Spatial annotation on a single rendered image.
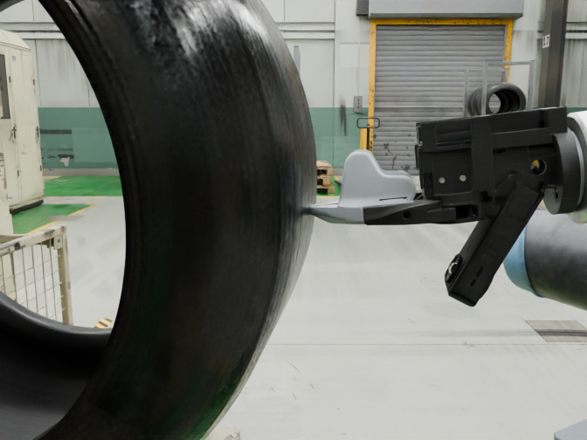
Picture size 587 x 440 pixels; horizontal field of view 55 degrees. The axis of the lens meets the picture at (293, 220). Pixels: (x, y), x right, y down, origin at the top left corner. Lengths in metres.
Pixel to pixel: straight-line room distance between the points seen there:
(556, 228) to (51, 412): 0.57
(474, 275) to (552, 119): 0.14
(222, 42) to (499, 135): 0.23
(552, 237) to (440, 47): 11.56
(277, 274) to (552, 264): 0.31
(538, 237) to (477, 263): 0.14
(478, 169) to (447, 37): 11.74
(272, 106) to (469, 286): 0.23
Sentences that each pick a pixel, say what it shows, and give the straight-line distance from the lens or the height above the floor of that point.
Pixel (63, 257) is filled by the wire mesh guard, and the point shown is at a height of 0.93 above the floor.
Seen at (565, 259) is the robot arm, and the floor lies 1.09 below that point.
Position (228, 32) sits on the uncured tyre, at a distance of 0.36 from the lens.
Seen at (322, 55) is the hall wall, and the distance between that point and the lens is 11.79.
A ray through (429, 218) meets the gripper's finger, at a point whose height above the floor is 1.15.
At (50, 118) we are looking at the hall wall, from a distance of 12.66.
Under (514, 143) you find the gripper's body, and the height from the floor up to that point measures 1.21.
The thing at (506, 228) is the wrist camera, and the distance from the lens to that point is 0.48.
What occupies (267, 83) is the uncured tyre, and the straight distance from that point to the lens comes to 0.37.
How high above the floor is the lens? 1.23
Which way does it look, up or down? 11 degrees down
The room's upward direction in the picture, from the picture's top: straight up
